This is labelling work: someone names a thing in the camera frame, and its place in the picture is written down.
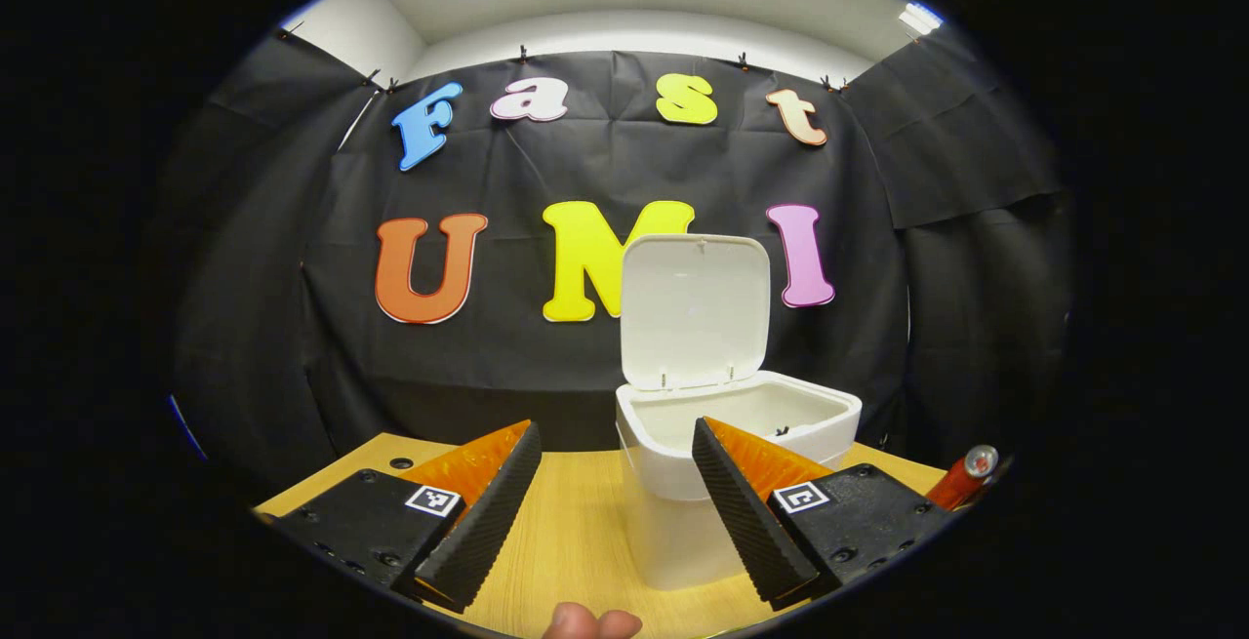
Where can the white desktop garbage bin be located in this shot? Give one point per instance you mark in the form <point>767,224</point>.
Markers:
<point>673,541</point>

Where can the ceiling light panel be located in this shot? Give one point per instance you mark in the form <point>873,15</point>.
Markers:
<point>919,19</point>

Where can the black backdrop cloth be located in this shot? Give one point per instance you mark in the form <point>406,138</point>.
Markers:
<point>293,376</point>

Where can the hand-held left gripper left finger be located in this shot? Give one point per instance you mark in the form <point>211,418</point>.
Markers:
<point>488,522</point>

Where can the wooden desktop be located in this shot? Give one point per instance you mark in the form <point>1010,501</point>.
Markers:
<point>576,532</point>

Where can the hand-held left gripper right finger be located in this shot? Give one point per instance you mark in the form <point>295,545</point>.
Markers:
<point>746,522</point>

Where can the red pop can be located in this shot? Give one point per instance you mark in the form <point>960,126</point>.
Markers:
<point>961,483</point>

